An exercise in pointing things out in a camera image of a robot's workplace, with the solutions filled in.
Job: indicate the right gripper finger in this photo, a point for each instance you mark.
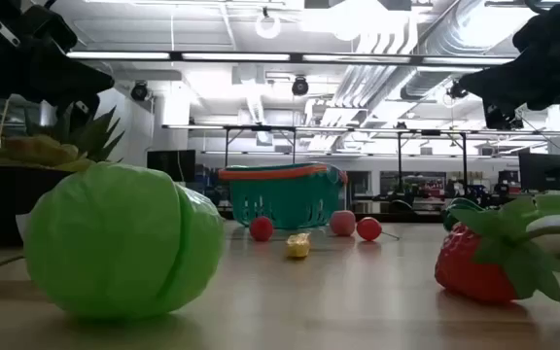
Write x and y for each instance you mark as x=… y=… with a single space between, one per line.
x=518 y=82
x=501 y=116

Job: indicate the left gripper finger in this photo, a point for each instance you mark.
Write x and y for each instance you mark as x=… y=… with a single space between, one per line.
x=85 y=111
x=71 y=80

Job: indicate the red toy strawberry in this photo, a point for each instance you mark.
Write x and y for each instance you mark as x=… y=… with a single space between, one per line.
x=469 y=267

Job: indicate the red toy cherry tomato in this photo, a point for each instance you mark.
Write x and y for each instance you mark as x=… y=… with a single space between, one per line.
x=369 y=228

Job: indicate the pink toy peach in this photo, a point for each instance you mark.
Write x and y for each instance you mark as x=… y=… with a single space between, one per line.
x=342 y=222

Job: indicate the small red toy tomato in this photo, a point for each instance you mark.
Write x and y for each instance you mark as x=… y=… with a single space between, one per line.
x=261 y=228

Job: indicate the black monitor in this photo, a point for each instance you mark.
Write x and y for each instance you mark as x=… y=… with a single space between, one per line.
x=545 y=172
x=170 y=165

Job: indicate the green toy cabbage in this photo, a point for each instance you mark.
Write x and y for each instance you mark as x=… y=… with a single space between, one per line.
x=115 y=238

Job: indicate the overhead LED light bar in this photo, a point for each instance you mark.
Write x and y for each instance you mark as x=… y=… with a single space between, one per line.
x=236 y=56

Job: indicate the teal basket with orange rim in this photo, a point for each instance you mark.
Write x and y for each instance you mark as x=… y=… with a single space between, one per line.
x=290 y=192

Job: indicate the yellow toy corn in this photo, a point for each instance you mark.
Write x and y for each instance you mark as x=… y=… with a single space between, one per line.
x=298 y=245

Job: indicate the black ceiling camera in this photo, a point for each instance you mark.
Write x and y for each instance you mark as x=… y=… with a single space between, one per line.
x=452 y=92
x=300 y=86
x=139 y=91

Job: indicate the background workstation frame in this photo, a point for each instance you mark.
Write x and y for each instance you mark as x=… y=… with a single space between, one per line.
x=399 y=160

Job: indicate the black metal table frame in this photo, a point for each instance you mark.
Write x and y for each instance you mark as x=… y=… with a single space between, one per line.
x=406 y=217

